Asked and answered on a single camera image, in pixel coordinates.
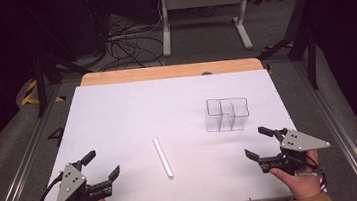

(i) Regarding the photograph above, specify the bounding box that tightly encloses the white stick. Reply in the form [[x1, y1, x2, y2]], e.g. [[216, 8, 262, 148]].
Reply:
[[151, 135, 176, 181]]

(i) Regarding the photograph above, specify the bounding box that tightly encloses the person's right hand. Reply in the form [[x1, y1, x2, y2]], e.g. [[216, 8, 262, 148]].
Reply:
[[267, 148, 326, 201]]

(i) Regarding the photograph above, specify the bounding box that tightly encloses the clear acrylic organizer box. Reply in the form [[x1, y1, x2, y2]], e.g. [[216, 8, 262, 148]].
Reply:
[[202, 94, 252, 135]]

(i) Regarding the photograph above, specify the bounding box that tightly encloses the yellow black hazard tape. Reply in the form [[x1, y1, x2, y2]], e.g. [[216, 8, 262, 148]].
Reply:
[[18, 75, 67, 107]]

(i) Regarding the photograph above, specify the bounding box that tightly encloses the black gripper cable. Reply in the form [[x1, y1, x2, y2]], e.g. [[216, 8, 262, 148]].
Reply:
[[303, 148, 330, 195], [31, 172, 68, 201]]

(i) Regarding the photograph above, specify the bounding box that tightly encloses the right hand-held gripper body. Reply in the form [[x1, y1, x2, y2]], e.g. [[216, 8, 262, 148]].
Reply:
[[257, 125, 335, 180]]

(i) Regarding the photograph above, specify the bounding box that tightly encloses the black metal stand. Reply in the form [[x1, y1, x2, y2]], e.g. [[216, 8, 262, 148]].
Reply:
[[30, 49, 96, 119], [249, 0, 323, 97]]

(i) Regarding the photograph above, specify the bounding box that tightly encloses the aluminium floor rail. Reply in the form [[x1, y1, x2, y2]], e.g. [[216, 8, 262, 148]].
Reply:
[[0, 82, 74, 201], [290, 54, 357, 201]]

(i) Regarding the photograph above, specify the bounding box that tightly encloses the tangle of black floor cables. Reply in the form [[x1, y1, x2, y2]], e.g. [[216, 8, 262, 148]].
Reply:
[[91, 10, 168, 74]]

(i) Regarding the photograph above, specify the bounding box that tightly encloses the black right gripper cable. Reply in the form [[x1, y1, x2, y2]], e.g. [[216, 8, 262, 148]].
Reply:
[[303, 148, 330, 195]]

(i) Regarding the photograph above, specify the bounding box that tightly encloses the white hanging cable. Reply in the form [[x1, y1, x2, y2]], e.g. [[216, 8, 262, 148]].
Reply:
[[142, 0, 166, 34]]

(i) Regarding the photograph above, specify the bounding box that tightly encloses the white table board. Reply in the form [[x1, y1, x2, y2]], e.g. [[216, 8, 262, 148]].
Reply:
[[30, 64, 305, 201]]

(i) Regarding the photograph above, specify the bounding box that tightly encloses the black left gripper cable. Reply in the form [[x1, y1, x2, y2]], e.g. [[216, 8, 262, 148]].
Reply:
[[31, 172, 68, 201]]

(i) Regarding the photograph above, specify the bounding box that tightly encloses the dark equipment with red light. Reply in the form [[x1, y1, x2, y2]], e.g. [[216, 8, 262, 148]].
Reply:
[[64, 0, 114, 59]]

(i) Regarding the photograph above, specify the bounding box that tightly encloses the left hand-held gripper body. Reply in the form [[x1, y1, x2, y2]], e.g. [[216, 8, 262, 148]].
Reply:
[[50, 158, 107, 201]]

